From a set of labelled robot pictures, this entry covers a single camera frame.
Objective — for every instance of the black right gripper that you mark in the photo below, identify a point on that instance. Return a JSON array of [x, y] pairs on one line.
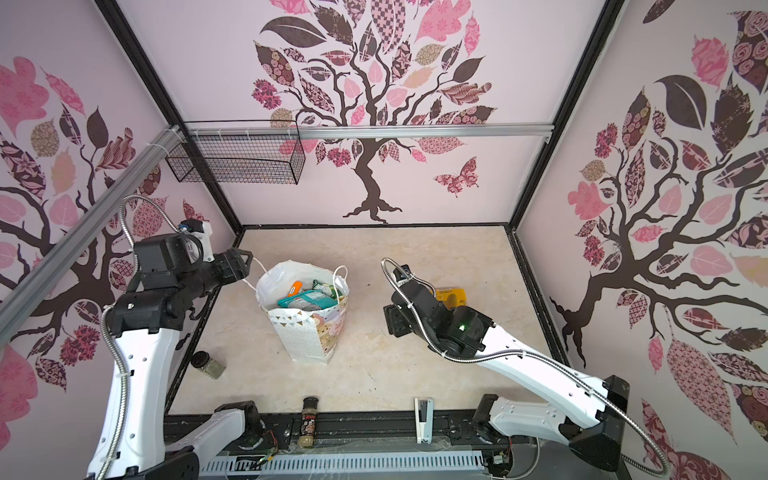
[[393, 319]]

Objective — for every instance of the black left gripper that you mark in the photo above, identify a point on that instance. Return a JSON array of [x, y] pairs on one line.
[[232, 265]]

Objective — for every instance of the yellow orange mango snack bag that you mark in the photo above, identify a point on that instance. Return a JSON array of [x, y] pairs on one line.
[[451, 297]]

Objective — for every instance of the pink yellow Fox's candy bag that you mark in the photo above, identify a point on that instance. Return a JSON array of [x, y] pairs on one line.
[[296, 288]]

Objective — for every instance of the white paper bag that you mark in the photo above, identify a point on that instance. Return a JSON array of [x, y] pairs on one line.
[[307, 336]]

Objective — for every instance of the teal white snack packet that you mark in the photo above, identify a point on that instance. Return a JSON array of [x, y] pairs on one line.
[[309, 300]]

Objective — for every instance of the green Fox's bag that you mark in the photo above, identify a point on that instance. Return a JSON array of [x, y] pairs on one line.
[[328, 290]]

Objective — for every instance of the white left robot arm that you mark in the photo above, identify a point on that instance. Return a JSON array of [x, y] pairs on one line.
[[141, 330]]

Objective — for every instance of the small glass spice jar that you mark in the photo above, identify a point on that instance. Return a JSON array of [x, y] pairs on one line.
[[207, 364]]

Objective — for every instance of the spice bottle black cap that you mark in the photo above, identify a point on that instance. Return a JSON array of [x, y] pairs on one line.
[[308, 422]]

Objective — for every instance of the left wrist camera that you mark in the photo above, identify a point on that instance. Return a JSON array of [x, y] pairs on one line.
[[198, 237]]

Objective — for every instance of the black wire basket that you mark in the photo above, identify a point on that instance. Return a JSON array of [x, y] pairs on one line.
[[269, 152]]

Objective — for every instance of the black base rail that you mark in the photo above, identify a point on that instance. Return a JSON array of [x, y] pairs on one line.
[[505, 456]]

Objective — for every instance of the back aluminium rail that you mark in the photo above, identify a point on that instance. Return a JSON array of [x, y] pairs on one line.
[[375, 132]]

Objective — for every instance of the aluminium rail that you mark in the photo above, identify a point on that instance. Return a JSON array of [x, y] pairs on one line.
[[24, 299], [375, 132]]

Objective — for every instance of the white slotted cable duct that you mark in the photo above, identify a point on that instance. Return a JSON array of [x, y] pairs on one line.
[[315, 465]]

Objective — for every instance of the left aluminium rail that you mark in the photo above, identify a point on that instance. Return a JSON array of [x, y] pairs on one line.
[[24, 299]]

